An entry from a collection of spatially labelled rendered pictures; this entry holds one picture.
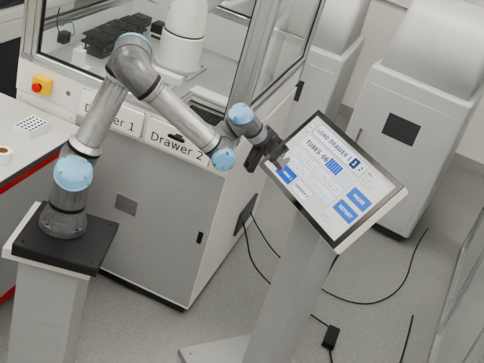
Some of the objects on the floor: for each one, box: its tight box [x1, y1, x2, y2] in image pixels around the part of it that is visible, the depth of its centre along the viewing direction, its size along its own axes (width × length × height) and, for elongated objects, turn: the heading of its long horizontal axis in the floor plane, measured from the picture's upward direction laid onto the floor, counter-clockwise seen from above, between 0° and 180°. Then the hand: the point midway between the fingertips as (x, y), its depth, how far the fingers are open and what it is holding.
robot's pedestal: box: [1, 202, 91, 363], centre depth 233 cm, size 30×30×76 cm
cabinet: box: [16, 89, 290, 313], centre depth 334 cm, size 95×103×80 cm
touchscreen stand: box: [178, 211, 336, 363], centre depth 259 cm, size 50×45×102 cm
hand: (280, 170), depth 236 cm, fingers closed
